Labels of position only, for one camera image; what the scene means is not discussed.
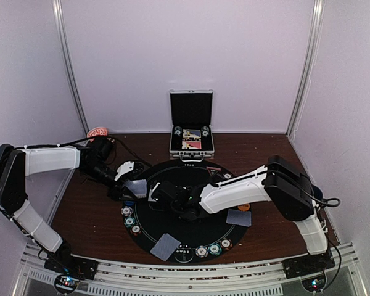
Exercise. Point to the aluminium poker case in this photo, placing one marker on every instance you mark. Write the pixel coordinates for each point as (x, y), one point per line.
(191, 109)

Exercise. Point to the blue card front seat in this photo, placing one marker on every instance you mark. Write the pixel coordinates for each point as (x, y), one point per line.
(165, 247)

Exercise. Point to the blue card box in case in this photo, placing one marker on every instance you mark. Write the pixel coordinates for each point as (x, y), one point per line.
(191, 134)

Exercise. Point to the round black poker mat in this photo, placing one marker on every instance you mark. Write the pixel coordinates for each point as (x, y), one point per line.
(155, 221)

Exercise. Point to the orange chips front seat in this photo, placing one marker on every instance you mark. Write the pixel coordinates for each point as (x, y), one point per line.
(226, 244)

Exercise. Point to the green chips seat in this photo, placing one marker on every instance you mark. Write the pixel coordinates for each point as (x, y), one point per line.
(214, 249)
(129, 222)

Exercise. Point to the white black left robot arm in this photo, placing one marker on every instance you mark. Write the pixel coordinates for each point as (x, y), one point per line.
(26, 171)

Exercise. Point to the chip stack in case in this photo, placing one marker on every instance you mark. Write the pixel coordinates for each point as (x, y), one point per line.
(178, 131)
(205, 131)

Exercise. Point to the orange big blind button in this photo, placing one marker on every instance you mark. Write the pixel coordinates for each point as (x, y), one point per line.
(244, 207)

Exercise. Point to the red white patterned bowl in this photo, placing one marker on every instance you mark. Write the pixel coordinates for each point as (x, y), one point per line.
(99, 131)

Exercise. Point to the blue card seat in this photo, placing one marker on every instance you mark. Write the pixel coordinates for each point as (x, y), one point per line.
(239, 218)
(165, 247)

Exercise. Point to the left chip stack in case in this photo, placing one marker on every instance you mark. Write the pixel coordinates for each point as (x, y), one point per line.
(178, 131)

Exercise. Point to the clear round dealer button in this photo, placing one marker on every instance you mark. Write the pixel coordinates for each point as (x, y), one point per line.
(183, 254)

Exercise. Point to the red black triangle marker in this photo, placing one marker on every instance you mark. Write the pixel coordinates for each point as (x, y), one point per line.
(213, 171)

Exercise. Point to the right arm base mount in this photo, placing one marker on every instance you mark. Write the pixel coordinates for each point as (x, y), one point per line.
(308, 264)

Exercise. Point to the blue white chips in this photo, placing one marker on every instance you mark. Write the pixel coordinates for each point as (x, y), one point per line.
(201, 251)
(126, 211)

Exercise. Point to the right chip stack in case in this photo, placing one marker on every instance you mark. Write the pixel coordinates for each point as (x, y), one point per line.
(205, 131)

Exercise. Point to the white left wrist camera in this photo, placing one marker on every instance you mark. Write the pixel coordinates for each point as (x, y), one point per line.
(123, 169)

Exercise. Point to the dark blue mug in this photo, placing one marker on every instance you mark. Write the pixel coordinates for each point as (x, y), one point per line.
(318, 194)

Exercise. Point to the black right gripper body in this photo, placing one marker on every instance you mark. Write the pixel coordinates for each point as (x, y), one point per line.
(177, 213)

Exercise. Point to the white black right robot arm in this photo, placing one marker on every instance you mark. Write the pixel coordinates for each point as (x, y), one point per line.
(292, 192)

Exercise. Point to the green chips front seat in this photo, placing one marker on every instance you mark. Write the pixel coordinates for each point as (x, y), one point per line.
(214, 249)

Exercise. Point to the grey blue card deck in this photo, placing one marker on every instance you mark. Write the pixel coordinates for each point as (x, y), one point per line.
(137, 187)

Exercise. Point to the orange chips seat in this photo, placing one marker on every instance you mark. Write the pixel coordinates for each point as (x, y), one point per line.
(135, 230)
(227, 176)
(226, 244)

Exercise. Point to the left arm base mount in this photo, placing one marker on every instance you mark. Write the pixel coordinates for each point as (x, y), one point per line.
(62, 261)

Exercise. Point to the blue white chips front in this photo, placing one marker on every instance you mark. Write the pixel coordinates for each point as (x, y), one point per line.
(201, 251)

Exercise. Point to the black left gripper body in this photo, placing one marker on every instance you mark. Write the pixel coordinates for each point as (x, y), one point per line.
(115, 190)

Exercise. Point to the aluminium front rail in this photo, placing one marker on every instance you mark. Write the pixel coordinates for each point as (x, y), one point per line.
(265, 277)

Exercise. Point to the red card box in case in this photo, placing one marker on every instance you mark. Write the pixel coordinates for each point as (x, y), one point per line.
(188, 145)

